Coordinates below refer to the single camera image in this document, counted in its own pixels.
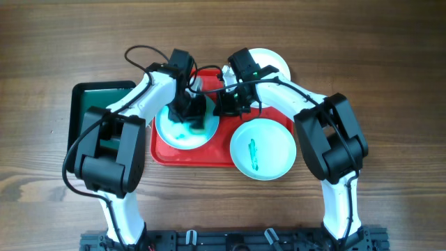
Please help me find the yellow green sponge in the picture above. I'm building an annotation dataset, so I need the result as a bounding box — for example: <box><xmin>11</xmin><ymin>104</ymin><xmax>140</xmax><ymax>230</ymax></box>
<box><xmin>186</xmin><ymin>116</ymin><xmax>205</xmax><ymax>135</ymax></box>

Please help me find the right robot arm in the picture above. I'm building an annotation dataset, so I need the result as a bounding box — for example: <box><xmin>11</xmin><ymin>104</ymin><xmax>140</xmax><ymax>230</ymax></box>
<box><xmin>214</xmin><ymin>48</ymin><xmax>369</xmax><ymax>241</ymax></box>

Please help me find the dark green water tray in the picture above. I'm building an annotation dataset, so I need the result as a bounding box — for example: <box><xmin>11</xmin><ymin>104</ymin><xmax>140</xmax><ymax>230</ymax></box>
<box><xmin>62</xmin><ymin>81</ymin><xmax>144</xmax><ymax>179</ymax></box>

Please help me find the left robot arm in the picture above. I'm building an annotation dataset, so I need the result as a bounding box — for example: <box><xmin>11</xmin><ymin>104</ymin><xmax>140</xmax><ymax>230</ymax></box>
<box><xmin>62</xmin><ymin>49</ymin><xmax>206</xmax><ymax>250</ymax></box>

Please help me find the white plate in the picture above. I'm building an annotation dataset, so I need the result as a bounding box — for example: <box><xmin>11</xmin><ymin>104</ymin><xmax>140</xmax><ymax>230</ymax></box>
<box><xmin>229</xmin><ymin>119</ymin><xmax>297</xmax><ymax>181</ymax></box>
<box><xmin>155</xmin><ymin>96</ymin><xmax>220</xmax><ymax>150</ymax></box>
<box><xmin>249</xmin><ymin>48</ymin><xmax>291</xmax><ymax>109</ymax></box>

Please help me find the white plate top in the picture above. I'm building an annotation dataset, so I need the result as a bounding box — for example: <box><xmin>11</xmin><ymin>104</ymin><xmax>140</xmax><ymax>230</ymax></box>
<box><xmin>249</xmin><ymin>48</ymin><xmax>291</xmax><ymax>109</ymax></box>

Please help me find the red plastic tray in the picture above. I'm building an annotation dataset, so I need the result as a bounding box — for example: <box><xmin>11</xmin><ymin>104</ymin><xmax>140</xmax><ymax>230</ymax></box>
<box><xmin>150</xmin><ymin>68</ymin><xmax>294</xmax><ymax>168</ymax></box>

